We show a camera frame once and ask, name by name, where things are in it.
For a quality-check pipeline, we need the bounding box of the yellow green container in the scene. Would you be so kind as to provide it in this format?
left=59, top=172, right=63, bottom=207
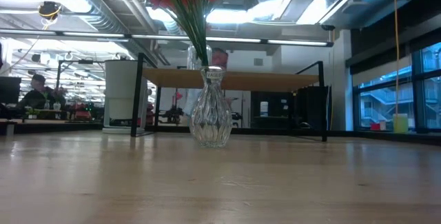
left=392, top=113, right=409, bottom=134

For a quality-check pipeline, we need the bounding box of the long overhead light bar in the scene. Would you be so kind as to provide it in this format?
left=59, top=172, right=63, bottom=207
left=0, top=27, right=336, bottom=48

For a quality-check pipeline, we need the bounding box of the black metal mounting frame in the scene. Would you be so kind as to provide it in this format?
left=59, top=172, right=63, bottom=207
left=327, top=128, right=441, bottom=146

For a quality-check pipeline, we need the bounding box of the clear glass vase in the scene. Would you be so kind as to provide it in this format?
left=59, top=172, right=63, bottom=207
left=186, top=43, right=213, bottom=71
left=188, top=65, right=234, bottom=149

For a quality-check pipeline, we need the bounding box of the black computer monitor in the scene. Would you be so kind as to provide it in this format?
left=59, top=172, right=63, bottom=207
left=0, top=76, right=23, bottom=105

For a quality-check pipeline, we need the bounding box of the wooden shelf with black legs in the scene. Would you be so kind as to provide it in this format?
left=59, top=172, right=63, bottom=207
left=130, top=52, right=329, bottom=143

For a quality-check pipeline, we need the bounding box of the red artificial flower bunch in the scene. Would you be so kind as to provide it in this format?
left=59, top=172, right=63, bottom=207
left=147, top=0, right=232, bottom=68

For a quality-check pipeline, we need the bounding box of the person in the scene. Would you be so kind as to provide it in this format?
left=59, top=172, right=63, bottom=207
left=17, top=73, right=68, bottom=112

